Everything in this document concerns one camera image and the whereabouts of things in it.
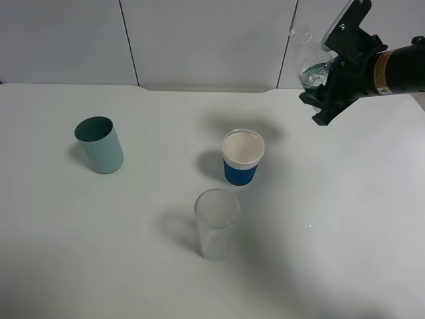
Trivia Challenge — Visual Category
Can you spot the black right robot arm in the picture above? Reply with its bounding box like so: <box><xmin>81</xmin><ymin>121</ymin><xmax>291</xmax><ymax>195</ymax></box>
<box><xmin>299</xmin><ymin>35</ymin><xmax>424</xmax><ymax>126</ymax></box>

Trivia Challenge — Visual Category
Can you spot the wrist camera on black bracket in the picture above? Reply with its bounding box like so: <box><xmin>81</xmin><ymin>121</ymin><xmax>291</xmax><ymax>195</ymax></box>
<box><xmin>321</xmin><ymin>0</ymin><xmax>388</xmax><ymax>64</ymax></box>

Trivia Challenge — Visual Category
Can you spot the clear bottle green label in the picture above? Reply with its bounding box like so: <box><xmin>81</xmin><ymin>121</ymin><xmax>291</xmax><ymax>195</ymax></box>
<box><xmin>290</xmin><ymin>24</ymin><xmax>333</xmax><ymax>90</ymax></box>

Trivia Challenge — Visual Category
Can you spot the clear drinking glass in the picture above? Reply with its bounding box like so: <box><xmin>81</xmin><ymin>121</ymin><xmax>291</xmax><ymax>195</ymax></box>
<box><xmin>194</xmin><ymin>189</ymin><xmax>241</xmax><ymax>261</ymax></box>

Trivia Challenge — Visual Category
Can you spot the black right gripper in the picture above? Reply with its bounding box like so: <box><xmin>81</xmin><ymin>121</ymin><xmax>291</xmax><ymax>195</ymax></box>
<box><xmin>299</xmin><ymin>53</ymin><xmax>382</xmax><ymax>126</ymax></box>

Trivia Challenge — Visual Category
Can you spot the white cup blue sleeve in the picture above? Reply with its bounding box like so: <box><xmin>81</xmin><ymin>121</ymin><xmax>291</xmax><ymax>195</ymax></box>
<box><xmin>222</xmin><ymin>129</ymin><xmax>265</xmax><ymax>186</ymax></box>

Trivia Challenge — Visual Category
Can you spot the teal plastic cup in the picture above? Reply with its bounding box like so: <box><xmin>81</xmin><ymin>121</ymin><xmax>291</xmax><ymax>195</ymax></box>
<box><xmin>74</xmin><ymin>116</ymin><xmax>124</xmax><ymax>174</ymax></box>

